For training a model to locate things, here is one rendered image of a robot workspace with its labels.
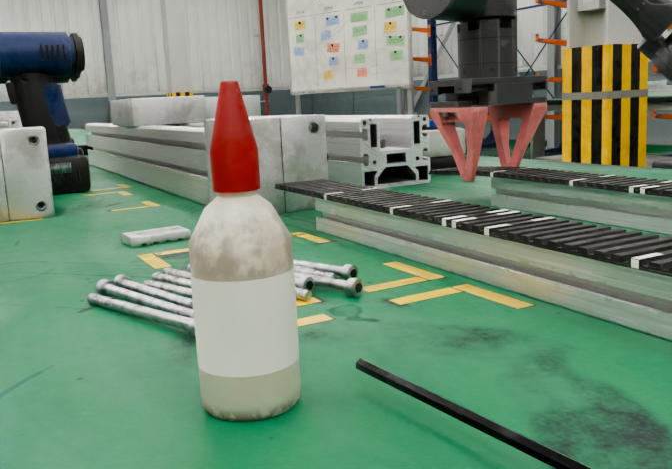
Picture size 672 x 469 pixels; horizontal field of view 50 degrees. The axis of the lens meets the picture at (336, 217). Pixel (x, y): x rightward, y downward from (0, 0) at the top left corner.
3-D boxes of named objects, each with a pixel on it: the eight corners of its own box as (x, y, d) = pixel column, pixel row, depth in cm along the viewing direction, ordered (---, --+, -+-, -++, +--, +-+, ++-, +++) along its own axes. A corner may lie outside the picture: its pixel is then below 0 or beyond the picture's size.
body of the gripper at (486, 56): (426, 100, 71) (424, 24, 70) (506, 96, 76) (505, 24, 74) (467, 99, 65) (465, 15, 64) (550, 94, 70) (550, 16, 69)
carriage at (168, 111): (208, 140, 109) (204, 94, 108) (135, 145, 104) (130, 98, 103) (179, 137, 123) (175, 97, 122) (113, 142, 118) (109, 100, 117)
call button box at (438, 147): (467, 169, 103) (466, 125, 102) (410, 176, 98) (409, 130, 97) (434, 166, 110) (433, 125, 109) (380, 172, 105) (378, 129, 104)
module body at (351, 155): (430, 182, 90) (428, 114, 89) (362, 190, 86) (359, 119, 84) (223, 154, 160) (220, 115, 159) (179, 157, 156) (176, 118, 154)
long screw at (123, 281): (112, 291, 44) (111, 276, 44) (127, 288, 44) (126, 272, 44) (218, 327, 36) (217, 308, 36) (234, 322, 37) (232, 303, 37)
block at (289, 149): (350, 204, 75) (346, 113, 73) (238, 218, 69) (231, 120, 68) (312, 196, 83) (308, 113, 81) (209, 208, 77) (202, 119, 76)
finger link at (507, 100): (450, 179, 74) (447, 86, 72) (504, 172, 77) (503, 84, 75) (493, 184, 68) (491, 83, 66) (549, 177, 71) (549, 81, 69)
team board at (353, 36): (282, 190, 728) (269, -9, 696) (315, 184, 765) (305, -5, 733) (401, 198, 629) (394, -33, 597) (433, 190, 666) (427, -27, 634)
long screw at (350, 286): (365, 294, 40) (364, 277, 40) (353, 298, 40) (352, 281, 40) (244, 273, 48) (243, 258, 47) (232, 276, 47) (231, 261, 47)
